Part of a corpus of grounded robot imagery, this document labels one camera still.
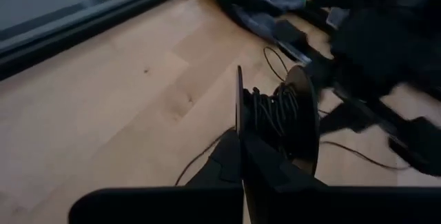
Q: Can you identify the long thin black cord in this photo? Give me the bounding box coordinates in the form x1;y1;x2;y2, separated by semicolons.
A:
174;45;411;187

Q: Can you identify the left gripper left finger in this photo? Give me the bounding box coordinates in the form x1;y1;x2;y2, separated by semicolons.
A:
185;129;244;187

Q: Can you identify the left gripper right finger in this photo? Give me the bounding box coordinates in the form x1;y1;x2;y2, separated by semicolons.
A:
243;137;327;187

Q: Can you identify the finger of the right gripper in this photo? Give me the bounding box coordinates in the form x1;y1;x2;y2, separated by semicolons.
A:
388;116;441;177
319;101;378;136

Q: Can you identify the black round cord spool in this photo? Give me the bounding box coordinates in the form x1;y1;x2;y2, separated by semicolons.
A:
235;64;320;176

